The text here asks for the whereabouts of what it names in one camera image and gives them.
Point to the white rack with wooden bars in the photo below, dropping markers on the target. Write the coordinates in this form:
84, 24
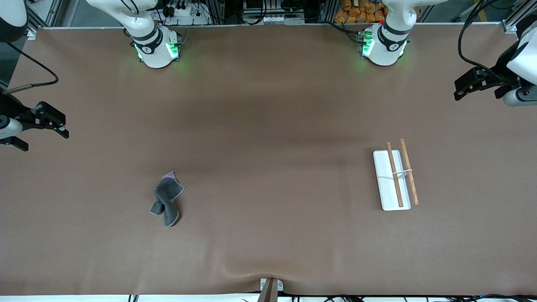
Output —
386, 184

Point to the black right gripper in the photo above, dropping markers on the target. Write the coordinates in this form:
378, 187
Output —
13, 112

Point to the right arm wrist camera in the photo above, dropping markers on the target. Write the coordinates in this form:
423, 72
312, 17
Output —
10, 128

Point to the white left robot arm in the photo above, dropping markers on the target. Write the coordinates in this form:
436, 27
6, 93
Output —
388, 46

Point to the pile of orange items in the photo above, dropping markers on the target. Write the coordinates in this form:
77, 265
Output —
356, 14

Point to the white terminal block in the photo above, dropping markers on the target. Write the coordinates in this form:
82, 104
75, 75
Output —
277, 19

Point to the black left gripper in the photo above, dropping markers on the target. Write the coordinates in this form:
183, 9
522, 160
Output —
500, 67

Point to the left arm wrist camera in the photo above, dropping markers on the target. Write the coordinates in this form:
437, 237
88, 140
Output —
522, 97

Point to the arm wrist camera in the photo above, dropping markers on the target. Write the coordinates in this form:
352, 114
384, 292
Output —
522, 97
10, 128

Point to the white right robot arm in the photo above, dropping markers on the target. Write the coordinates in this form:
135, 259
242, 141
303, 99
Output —
155, 52

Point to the grey and purple towel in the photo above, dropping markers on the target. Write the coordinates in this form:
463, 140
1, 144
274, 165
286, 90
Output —
165, 201

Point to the white power strip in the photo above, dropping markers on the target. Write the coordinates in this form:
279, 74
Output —
184, 12

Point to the aluminium frame profile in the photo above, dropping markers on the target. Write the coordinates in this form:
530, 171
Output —
514, 23
54, 12

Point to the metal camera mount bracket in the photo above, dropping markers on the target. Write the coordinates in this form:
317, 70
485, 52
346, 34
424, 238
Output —
270, 291

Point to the brown table mat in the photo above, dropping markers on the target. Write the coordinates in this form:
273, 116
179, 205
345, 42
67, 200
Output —
268, 126

